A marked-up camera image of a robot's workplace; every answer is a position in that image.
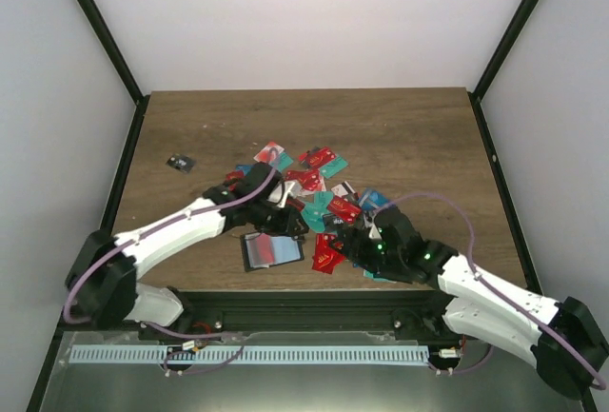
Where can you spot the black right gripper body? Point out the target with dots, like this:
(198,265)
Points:
(371,257)

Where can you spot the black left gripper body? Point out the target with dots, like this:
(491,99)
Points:
(271,224)

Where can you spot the black leather card holder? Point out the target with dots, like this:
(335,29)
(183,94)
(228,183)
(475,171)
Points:
(286,251)

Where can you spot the red vip card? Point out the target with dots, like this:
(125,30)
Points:
(260,251)
(326,257)

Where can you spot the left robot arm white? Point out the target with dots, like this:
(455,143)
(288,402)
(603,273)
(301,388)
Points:
(104,283)

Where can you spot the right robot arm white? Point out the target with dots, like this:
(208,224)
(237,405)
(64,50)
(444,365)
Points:
(561,340)

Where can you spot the red VIP card bottom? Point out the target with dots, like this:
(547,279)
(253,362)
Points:
(326,257)

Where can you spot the white card red circle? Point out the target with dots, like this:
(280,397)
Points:
(271,154)

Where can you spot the teal card right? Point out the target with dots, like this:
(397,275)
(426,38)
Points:
(333,167)

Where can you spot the black VIP card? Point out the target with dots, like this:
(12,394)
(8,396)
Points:
(181,162)

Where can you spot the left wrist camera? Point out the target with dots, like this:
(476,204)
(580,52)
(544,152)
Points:
(282,192)

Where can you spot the black front rail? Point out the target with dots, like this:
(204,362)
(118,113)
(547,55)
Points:
(408,315)

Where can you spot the light blue slotted cable duct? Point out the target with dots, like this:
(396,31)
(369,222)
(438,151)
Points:
(400,355)

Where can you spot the black frame post left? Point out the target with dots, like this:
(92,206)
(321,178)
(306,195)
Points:
(103,33)

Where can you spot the black frame post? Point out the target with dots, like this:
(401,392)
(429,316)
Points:
(508,40)
(103,33)

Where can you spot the black frame post right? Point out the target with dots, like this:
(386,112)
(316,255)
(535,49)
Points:
(508,40)

